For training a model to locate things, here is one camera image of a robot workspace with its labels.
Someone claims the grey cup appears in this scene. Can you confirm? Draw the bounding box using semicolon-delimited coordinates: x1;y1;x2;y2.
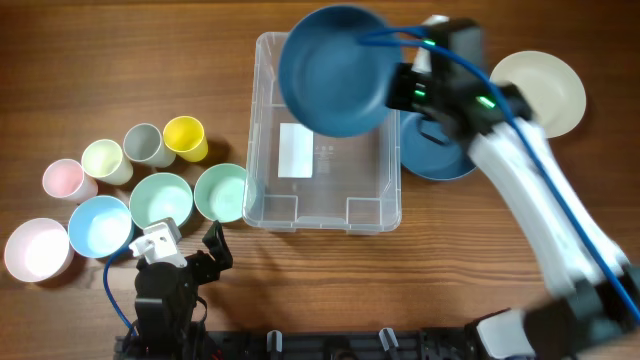
123;123;176;168

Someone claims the dark blue bowl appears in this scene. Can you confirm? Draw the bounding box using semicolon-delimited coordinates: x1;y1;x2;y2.
278;5;404;137

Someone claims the pink cup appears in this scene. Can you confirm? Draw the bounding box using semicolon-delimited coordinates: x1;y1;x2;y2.
42;159;98;204

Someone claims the yellow cup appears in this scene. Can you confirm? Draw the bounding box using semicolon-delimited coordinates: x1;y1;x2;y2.
163;116;208;162

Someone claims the dark blue plate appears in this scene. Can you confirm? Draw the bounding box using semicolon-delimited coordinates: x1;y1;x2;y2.
400;113;476;181

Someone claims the large mint green bowl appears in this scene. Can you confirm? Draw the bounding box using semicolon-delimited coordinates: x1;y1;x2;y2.
129;172;194;228

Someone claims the light blue bowl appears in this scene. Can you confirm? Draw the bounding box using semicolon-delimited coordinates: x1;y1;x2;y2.
68;195;134;259

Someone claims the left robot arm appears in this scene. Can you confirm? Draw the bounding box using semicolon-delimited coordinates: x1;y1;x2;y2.
129;218;233;359

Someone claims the small mint green bowl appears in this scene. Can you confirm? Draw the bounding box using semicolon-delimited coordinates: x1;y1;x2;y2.
194;163;247;223

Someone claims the light green cup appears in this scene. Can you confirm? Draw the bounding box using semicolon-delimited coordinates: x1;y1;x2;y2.
81;139;133;186

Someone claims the pale pink bowl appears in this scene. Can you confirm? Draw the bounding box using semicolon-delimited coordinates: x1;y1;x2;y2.
4;218;74;283

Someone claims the cream plate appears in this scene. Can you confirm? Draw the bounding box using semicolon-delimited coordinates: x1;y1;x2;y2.
490;51;587;138

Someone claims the white label in container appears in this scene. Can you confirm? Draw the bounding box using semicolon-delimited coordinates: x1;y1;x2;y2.
278;123;314;178

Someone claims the clear plastic storage container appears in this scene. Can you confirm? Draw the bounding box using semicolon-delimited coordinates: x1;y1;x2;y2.
242;32;402;234

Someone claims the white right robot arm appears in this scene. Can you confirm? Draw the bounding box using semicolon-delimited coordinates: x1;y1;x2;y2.
387;63;639;359

